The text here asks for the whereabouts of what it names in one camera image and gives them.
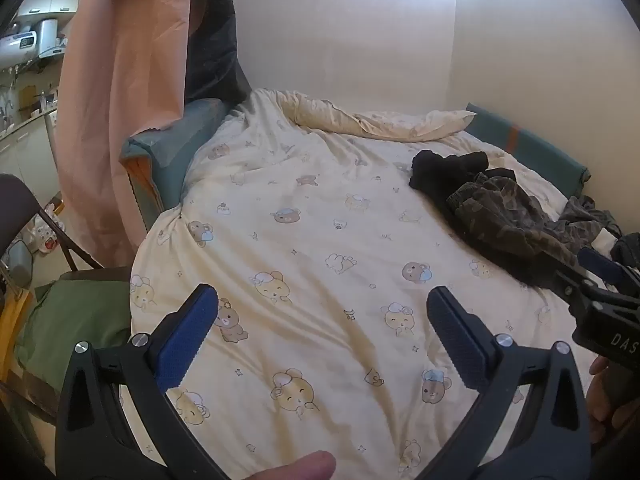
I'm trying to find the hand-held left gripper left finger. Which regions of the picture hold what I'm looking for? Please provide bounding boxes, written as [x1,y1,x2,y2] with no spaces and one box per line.
[54,283,236,480]

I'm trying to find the white kitchen cabinet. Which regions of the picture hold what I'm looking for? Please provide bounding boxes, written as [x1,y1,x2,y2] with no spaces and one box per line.
[0,115,61,211]

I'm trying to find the person's right hand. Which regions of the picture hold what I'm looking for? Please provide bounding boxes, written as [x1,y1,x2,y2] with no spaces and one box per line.
[587,357,622,445]

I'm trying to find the grey rounded mirror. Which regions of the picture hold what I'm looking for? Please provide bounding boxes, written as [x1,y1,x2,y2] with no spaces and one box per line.
[2,240,33,288]

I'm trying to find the white appliance with display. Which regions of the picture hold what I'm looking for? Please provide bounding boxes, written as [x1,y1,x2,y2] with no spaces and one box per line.
[0,31,40,68]

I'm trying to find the pink curtain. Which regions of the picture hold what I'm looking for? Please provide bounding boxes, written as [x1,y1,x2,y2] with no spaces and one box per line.
[54,0,206,268]

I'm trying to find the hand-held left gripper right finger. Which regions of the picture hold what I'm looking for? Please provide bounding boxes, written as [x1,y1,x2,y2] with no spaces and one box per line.
[426,285,593,480]

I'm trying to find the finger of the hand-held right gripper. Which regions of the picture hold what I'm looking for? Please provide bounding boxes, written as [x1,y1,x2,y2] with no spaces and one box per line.
[552,269,597,307]
[577,247,640,287]

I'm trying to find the camouflage pants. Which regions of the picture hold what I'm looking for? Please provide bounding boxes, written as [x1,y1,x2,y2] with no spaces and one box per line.
[446,167,623,291]

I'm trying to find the person's left hand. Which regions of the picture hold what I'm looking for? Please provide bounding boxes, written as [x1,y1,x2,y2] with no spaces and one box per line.
[247,450,337,480]

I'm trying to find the brown folding chair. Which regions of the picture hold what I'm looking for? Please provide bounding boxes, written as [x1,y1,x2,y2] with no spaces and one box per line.
[0,174,133,411]

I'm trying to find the black garment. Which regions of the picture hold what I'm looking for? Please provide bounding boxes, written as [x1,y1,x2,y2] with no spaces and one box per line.
[409,150,516,196]

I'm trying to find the cream bear printed blanket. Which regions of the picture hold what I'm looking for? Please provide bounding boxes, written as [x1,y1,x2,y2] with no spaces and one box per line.
[129,87,601,480]

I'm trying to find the yellow wooden object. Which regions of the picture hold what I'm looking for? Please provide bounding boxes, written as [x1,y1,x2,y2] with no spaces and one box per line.
[0,290,31,376]

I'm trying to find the green cloth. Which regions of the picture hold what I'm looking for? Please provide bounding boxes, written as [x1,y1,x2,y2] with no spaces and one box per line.
[15,275,133,401]

